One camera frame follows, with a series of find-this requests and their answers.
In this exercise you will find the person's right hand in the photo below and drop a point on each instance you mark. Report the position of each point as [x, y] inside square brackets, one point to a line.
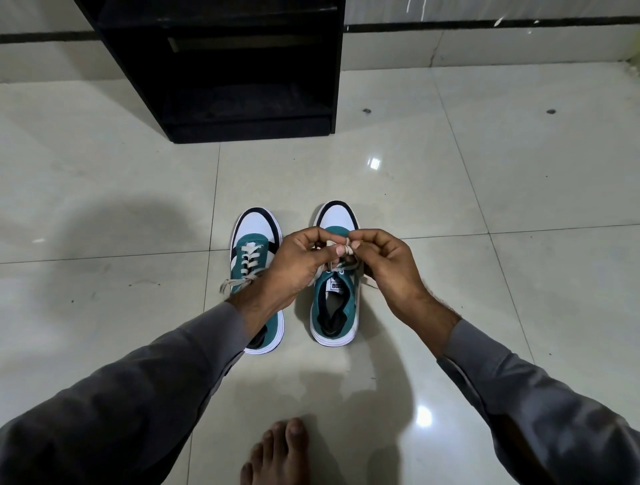
[395, 280]

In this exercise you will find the person's left hand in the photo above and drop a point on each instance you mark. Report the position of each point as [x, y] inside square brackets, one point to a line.
[290, 275]

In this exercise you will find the white shoelace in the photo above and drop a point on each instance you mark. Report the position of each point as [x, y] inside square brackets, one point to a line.
[338, 269]
[235, 284]

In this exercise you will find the green white sneaker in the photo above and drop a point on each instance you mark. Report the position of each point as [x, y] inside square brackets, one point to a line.
[337, 215]
[255, 225]

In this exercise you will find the black shoe rack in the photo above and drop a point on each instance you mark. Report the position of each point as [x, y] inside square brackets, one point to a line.
[250, 110]

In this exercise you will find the person's left forearm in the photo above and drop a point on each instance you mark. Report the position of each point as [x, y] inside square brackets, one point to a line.
[130, 399]

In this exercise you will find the person's right forearm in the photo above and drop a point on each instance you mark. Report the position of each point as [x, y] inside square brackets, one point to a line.
[540, 399]

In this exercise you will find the person's bare foot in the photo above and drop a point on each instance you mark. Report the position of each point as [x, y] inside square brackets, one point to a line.
[285, 454]

